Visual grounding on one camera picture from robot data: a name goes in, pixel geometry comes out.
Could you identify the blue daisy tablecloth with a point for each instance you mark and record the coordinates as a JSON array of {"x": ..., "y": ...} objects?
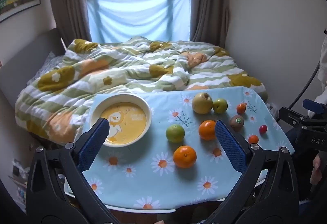
[{"x": 143, "y": 170}]

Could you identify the brown kiwi with green sticker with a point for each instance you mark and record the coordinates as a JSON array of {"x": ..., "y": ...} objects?
[{"x": 236, "y": 123}]

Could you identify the small green apple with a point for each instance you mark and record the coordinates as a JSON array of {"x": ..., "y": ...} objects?
[{"x": 220, "y": 105}]

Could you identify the white fleece garment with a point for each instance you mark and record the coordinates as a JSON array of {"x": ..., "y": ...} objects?
[{"x": 323, "y": 60}]

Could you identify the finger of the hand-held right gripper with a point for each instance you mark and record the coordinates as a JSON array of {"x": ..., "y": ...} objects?
[
  {"x": 313, "y": 107},
  {"x": 291, "y": 114}
]

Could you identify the red cherry tomato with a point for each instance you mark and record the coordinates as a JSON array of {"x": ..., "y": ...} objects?
[{"x": 263, "y": 129}]

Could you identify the green striped flower blanket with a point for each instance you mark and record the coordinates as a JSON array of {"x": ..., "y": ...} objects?
[{"x": 115, "y": 73}]

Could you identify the clutter of bags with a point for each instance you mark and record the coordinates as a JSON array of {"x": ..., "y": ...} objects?
[{"x": 19, "y": 183}]

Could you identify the grey bed headboard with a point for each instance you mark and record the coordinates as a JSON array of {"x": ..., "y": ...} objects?
[{"x": 23, "y": 65}]

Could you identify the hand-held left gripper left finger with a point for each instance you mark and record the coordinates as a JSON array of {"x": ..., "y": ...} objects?
[{"x": 93, "y": 144}]

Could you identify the small tangerine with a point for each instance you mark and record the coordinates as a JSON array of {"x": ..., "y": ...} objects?
[
  {"x": 253, "y": 139},
  {"x": 241, "y": 108}
]

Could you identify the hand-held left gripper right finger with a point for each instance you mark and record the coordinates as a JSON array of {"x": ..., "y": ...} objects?
[{"x": 230, "y": 147}]

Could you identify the person's right hand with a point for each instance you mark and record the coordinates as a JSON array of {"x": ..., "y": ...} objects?
[{"x": 316, "y": 169}]

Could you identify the cream bowl with duck print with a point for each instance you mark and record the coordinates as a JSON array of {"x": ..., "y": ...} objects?
[{"x": 127, "y": 121}]

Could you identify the patterned grey bed sheet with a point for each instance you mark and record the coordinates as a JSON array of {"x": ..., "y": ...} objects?
[{"x": 48, "y": 65}]

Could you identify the white table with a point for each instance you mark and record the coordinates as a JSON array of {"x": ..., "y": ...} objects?
[{"x": 163, "y": 210}]

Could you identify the light blue window cloth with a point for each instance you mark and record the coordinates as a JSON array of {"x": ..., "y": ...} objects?
[{"x": 138, "y": 16}]

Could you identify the green citrus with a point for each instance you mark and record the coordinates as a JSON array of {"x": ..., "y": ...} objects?
[{"x": 175, "y": 133}]

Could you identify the orange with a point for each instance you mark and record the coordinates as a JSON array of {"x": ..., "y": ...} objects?
[
  {"x": 207, "y": 130},
  {"x": 185, "y": 156}
]

